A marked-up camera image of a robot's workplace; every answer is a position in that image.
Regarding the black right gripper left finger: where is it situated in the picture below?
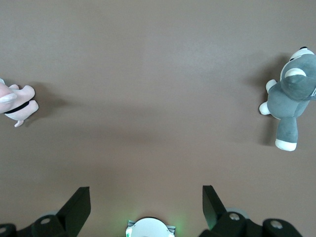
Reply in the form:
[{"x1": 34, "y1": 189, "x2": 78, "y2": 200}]
[{"x1": 56, "y1": 187, "x2": 91, "y2": 237}]

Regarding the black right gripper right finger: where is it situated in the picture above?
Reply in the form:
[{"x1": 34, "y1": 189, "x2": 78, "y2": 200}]
[{"x1": 202, "y1": 185, "x2": 227, "y2": 232}]

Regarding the pale pink dog plush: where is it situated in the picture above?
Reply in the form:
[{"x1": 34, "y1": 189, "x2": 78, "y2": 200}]
[{"x1": 0, "y1": 78, "x2": 40, "y2": 128}]

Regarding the grey white husky plush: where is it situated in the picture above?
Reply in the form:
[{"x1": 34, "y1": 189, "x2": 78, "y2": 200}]
[{"x1": 258, "y1": 46, "x2": 316, "y2": 152}]

